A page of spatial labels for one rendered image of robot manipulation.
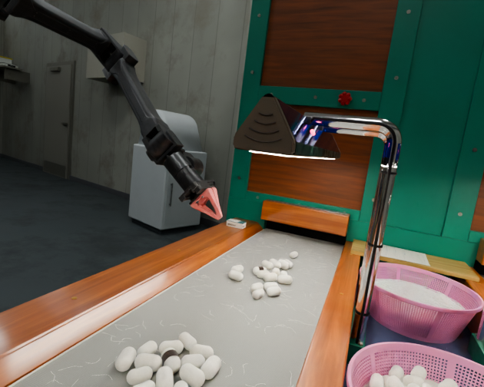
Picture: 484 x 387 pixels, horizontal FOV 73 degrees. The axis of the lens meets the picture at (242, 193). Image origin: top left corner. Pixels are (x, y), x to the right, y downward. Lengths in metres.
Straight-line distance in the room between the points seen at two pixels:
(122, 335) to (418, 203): 0.95
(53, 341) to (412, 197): 1.03
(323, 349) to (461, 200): 0.79
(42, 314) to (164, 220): 3.03
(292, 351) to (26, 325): 0.38
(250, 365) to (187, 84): 4.18
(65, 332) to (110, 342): 0.06
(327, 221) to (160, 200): 2.60
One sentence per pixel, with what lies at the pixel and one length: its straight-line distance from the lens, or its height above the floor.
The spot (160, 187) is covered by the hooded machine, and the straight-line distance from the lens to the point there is 3.52.
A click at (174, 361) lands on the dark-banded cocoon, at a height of 0.76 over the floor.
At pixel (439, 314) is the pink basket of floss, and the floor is 0.75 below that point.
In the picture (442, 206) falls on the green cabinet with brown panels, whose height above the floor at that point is 0.93.
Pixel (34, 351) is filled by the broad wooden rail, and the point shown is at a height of 0.76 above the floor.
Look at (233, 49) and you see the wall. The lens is 4.11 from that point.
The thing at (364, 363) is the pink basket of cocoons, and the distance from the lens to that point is 0.57.
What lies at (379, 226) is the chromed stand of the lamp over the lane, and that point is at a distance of 0.62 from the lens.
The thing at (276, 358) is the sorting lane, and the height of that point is 0.74.
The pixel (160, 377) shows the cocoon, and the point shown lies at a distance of 0.46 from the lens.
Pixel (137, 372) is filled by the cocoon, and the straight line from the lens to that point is 0.47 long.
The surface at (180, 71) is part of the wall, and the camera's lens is 4.66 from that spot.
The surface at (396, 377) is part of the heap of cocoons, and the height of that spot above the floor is 0.74.
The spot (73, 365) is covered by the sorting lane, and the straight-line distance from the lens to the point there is 0.52.
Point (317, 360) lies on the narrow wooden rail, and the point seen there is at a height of 0.77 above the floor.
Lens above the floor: 1.05
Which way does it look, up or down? 8 degrees down
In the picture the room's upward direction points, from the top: 7 degrees clockwise
